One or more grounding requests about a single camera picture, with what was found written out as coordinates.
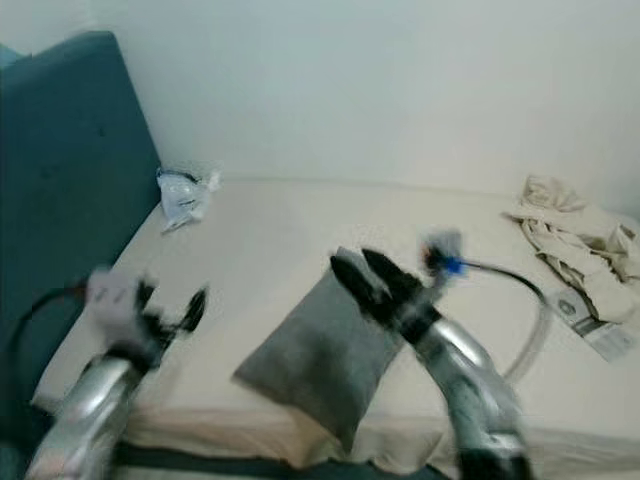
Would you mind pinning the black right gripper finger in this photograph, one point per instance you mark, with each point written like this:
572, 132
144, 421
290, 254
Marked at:
358, 280
390, 268

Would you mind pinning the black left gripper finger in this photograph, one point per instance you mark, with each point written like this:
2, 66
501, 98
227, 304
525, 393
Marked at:
195, 310
147, 302

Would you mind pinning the grey pillow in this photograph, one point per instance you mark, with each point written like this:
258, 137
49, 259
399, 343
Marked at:
320, 355

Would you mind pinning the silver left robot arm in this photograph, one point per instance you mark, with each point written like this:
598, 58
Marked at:
85, 420

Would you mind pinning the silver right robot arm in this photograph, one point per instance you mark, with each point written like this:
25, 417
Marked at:
475, 385

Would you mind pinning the white sheeted mattress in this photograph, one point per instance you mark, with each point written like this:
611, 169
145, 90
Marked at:
310, 220

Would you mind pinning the clear printed plastic bag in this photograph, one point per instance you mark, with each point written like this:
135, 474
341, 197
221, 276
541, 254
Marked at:
185, 195

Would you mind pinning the teal upholstered bed headboard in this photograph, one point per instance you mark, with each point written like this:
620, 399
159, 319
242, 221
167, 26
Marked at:
70, 180

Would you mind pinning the crumpled beige cloth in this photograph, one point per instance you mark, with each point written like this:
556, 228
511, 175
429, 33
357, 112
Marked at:
580, 240

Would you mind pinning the grey printed booklet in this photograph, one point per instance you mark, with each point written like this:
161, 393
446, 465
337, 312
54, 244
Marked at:
605, 335

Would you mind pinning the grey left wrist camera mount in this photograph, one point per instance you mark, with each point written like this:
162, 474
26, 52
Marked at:
115, 298

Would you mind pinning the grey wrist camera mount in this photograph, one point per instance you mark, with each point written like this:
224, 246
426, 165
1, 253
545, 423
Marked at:
443, 252
115, 298

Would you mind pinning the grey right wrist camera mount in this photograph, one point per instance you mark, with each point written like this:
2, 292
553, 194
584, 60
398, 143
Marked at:
443, 252

